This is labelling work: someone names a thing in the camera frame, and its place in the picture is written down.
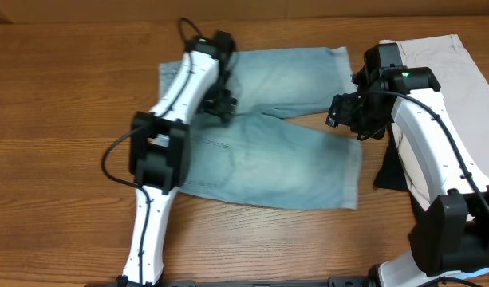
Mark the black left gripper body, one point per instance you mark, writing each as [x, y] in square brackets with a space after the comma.
[219, 105]

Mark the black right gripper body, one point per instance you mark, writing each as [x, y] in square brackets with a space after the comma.
[367, 117]

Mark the light blue denim shorts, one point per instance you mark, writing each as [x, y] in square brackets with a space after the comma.
[259, 157]

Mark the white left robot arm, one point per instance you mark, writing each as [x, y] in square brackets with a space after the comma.
[160, 148]

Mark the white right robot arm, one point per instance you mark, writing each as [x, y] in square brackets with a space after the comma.
[450, 241]

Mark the black garment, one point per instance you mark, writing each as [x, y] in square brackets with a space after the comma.
[391, 177]

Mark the beige shorts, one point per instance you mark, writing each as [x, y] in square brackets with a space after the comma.
[465, 89]

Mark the light blue cloth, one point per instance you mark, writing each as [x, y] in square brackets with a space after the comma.
[477, 273]

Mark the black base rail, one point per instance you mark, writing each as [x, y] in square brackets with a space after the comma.
[260, 283]

